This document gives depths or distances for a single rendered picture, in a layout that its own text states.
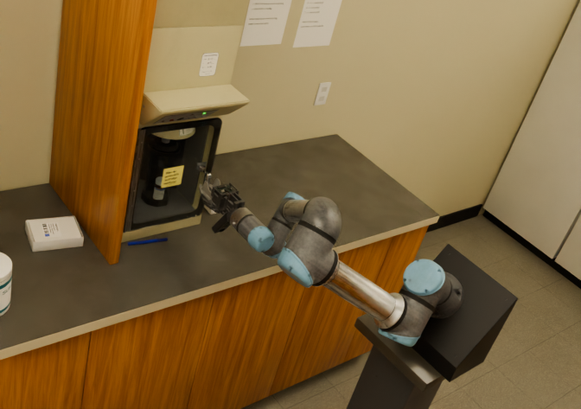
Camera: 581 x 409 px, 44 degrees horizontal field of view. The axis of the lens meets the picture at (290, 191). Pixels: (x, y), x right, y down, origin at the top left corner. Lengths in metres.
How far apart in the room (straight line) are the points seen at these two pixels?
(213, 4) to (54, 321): 1.02
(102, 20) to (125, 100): 0.25
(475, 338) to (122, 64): 1.33
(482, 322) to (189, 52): 1.22
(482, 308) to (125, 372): 1.18
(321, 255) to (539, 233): 3.21
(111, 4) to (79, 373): 1.13
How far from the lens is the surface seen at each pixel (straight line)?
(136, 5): 1.99
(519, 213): 5.05
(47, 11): 2.44
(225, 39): 2.25
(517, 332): 4.35
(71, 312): 2.22
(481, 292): 2.35
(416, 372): 2.34
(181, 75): 2.22
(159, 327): 2.43
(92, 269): 2.37
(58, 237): 2.42
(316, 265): 1.92
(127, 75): 2.07
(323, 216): 1.92
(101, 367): 2.42
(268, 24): 2.93
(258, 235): 2.21
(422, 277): 2.16
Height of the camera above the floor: 2.48
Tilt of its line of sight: 31 degrees down
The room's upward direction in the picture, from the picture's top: 16 degrees clockwise
